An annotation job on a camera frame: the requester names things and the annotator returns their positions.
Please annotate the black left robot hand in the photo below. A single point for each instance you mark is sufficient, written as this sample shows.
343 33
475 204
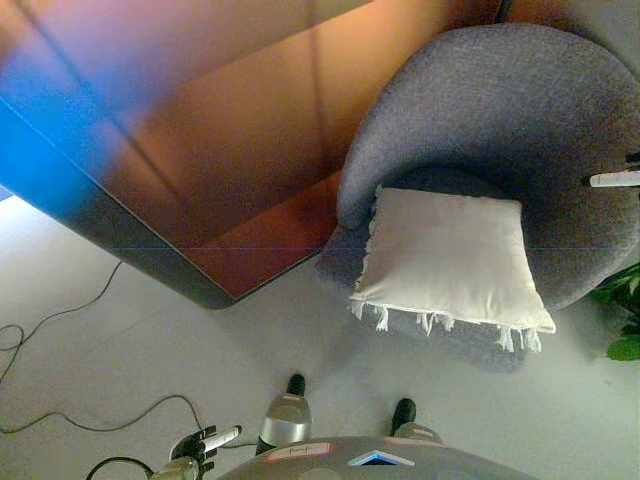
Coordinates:
195 445

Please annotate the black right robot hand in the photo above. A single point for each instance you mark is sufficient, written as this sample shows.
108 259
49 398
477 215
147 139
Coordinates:
615 179

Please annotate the white fringed throw pillow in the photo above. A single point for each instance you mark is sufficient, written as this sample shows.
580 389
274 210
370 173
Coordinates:
450 260

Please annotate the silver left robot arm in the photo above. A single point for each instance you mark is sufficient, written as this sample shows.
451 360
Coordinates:
175 471

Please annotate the silver left robot leg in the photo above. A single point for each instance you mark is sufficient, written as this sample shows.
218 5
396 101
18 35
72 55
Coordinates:
285 425

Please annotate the silver robot leg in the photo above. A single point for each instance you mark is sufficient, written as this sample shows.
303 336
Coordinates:
415 432
285 425

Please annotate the black left robot foot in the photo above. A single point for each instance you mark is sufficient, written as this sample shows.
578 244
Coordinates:
296 384

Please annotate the black robot foot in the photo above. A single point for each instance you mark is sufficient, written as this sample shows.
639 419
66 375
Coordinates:
404 412
296 384

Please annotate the grey robot torso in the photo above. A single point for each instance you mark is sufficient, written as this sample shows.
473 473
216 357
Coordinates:
325 467

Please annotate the grey fabric tub armchair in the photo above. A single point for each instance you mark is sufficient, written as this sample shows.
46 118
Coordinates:
500 110

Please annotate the green leafy potted plant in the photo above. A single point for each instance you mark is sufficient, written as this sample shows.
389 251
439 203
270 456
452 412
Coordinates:
625 347

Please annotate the black right robot foot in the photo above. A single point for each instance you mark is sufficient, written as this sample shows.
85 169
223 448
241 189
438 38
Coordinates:
404 412

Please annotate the silver right robot leg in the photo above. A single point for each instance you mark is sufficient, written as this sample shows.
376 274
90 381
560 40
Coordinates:
415 432

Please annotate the reddish brown wooden cabinet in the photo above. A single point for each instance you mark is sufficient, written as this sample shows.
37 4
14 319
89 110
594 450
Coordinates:
200 175

